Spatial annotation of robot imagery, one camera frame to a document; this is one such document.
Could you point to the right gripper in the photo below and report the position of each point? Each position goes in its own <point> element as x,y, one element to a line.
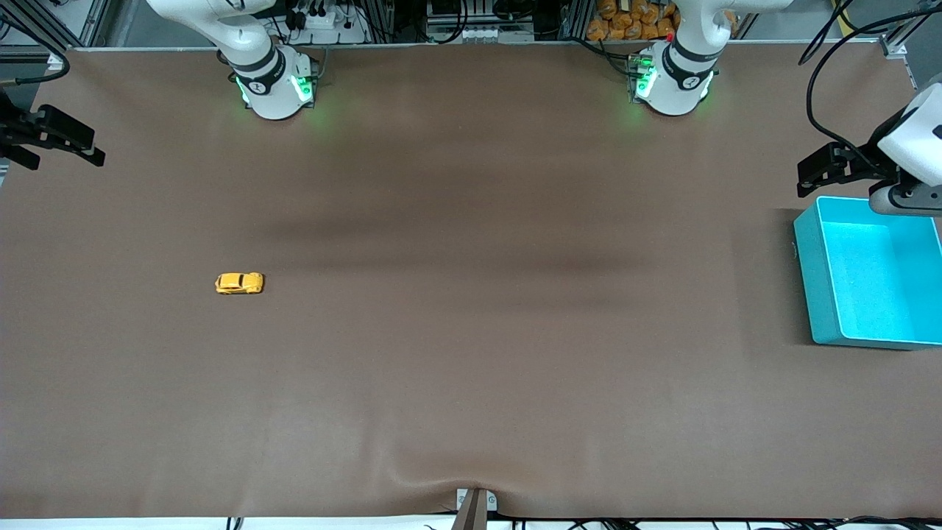
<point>16,132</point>

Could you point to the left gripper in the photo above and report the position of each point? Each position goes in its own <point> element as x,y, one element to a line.
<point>859,166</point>

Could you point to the yellow beetle toy car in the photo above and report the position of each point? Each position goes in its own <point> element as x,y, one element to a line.
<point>239,283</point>

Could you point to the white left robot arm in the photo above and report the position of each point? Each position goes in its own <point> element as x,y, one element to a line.
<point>673,81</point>

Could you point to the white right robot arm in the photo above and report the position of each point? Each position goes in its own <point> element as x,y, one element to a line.
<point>272,88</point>

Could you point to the small white corner clip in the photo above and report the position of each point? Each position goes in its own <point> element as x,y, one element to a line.
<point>56,60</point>

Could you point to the teal plastic storage box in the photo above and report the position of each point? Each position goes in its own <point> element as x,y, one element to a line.
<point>876,280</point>

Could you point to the pile of orange objects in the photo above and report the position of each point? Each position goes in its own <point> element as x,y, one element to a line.
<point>625,26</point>

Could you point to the white power strip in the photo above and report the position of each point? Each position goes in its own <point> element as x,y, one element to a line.
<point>320,20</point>

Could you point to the brown table mat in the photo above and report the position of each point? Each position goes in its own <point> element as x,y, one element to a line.
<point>471,331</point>

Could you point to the brown clamp bar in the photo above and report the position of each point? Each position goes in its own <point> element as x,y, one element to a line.
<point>471,517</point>

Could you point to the aluminium frame profiles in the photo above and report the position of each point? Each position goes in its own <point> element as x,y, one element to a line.
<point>44,22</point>

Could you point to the aluminium frame corner bracket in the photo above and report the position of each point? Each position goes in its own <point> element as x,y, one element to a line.
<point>894,46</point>

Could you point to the metal table clamp bracket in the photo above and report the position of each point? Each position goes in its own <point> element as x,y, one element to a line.
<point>461,502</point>

